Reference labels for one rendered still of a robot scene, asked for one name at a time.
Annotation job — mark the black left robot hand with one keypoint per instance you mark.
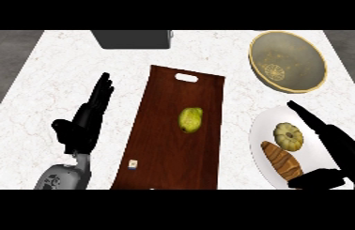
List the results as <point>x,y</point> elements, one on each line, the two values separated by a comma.
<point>83,124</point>

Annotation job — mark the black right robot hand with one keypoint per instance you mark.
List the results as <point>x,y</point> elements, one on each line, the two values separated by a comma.
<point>334,140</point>

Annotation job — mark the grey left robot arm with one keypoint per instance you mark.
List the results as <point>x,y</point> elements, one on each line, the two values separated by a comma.
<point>67,176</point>

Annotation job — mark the white plate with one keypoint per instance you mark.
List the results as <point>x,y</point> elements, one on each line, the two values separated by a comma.
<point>312,152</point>

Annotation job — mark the pale yellow squash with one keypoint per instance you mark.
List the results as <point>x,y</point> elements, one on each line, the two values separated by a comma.
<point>289,136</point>

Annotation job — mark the grey bowl with yellow rim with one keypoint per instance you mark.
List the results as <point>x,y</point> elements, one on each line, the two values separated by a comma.
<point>289,63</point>

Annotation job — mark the brown bread loaf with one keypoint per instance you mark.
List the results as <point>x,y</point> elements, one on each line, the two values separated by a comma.
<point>281,160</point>

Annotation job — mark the small white label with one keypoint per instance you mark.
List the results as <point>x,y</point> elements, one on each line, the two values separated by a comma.
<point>133,164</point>

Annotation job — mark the dark wooden cutting board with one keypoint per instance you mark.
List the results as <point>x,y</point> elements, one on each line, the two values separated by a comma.
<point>178,130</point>

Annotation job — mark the green pear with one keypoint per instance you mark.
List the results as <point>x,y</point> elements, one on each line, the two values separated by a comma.
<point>189,119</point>

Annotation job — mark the dark grey appliance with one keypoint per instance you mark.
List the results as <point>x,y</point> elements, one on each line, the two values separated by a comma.
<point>133,39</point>

